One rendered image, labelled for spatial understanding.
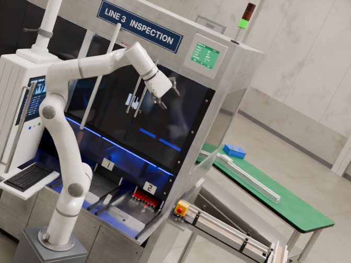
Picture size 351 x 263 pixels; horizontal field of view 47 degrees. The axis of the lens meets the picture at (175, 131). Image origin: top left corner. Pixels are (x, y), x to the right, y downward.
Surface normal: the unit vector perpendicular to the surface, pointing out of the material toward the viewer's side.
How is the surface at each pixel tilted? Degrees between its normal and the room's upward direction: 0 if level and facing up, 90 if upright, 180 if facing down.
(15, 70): 90
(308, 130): 90
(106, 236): 90
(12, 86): 90
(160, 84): 72
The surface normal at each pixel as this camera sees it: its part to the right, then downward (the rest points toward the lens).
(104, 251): -0.32, 0.15
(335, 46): -0.68, -0.07
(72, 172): 0.09, -0.15
